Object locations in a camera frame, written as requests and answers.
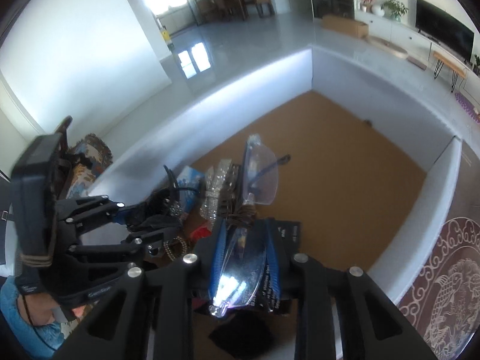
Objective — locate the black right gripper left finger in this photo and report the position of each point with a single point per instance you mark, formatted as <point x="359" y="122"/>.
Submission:
<point x="151" y="312"/>

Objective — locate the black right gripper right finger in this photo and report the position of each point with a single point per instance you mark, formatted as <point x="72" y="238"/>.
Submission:
<point x="350" y="308"/>

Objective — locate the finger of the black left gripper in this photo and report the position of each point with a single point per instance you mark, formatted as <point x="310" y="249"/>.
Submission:
<point x="85" y="214"/>
<point x="149" y="240"/>

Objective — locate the blue white nail cream box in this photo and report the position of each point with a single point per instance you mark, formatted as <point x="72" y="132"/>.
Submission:
<point x="192" y="185"/>

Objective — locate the clear safety glasses blue frame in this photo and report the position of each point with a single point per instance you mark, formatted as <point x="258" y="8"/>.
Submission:
<point x="242" y="248"/>

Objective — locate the black odor removing bar box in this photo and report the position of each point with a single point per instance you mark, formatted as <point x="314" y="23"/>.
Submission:
<point x="282" y="242"/>

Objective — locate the rhinestone bow hair clip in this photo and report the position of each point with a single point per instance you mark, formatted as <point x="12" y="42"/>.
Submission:
<point x="220" y="187"/>

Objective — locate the white cardboard sorting box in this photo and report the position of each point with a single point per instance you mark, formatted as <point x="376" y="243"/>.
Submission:
<point x="373" y="169"/>

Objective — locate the left hand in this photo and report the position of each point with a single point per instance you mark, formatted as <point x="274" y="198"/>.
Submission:
<point x="41" y="309"/>

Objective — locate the floral patterned cloth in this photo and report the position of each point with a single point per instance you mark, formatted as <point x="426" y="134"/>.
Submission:
<point x="90" y="157"/>

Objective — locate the purple round floor mat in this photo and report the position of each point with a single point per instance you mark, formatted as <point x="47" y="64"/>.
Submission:
<point x="468" y="107"/>

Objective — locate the wooden dining table set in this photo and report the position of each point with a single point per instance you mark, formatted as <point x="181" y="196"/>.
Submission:
<point x="211" y="10"/>

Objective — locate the wooden bench with hairpin legs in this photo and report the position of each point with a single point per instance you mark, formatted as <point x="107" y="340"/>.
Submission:
<point x="458" y="74"/>

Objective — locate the white tv cabinet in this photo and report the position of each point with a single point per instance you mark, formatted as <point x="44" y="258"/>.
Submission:
<point x="420" y="47"/>

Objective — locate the brown cardboard box on floor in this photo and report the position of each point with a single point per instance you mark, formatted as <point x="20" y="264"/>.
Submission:
<point x="345" y="26"/>

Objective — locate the black flat television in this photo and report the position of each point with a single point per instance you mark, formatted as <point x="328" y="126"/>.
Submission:
<point x="444" y="28"/>

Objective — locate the green potted plant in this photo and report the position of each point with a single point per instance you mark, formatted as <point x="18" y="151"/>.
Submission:
<point x="396" y="8"/>

